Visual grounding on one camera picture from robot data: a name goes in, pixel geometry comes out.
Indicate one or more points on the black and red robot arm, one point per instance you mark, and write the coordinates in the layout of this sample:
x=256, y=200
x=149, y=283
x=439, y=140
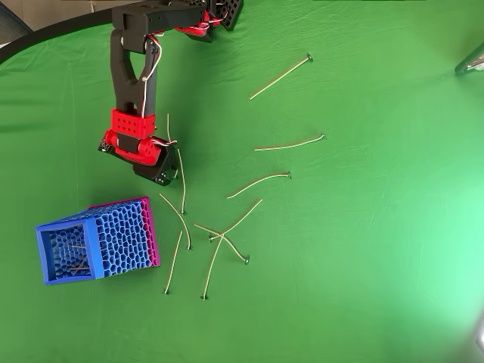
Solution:
x=121, y=87

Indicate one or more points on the blue and magenta mesh basket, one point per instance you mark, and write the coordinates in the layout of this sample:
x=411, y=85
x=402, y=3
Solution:
x=121, y=238

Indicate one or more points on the green table cloth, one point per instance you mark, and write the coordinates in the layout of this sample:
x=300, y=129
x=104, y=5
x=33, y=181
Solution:
x=340, y=227

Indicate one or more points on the dark office chair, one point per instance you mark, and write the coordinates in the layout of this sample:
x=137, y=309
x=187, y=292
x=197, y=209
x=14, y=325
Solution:
x=11, y=26

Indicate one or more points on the silver metal pole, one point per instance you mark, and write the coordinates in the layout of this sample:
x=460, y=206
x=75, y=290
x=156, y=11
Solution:
x=472, y=62

